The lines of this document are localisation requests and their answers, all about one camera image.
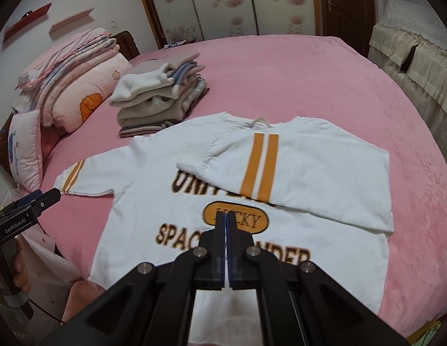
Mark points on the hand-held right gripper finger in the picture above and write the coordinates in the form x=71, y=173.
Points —
x=231, y=230
x=223, y=230

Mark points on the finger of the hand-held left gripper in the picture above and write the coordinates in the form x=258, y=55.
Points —
x=47, y=198
x=25, y=200

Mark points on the white printed t-shirt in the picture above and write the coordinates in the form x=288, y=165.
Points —
x=144, y=173

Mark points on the stack of folded clothes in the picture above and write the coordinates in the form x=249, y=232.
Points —
x=155, y=104

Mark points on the person's left hand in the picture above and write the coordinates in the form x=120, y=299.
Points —
x=22, y=270

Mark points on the small pink cushion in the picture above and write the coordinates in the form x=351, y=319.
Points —
x=23, y=151

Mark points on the pink pillow with orange print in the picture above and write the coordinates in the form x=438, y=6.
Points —
x=86, y=90

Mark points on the folded striped pink quilt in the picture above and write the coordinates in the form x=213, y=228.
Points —
x=65, y=57

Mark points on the pink bed blanket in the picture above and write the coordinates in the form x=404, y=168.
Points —
x=299, y=90

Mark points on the floral wardrobe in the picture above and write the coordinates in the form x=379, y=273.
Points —
x=223, y=3

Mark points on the dark brown door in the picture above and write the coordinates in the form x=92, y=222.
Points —
x=347, y=3

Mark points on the beige lace-covered furniture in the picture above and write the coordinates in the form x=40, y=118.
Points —
x=407, y=43

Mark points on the red wall shelf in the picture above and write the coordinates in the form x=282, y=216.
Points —
x=27, y=21

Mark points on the pink wall shelf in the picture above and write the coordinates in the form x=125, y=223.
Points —
x=70, y=21

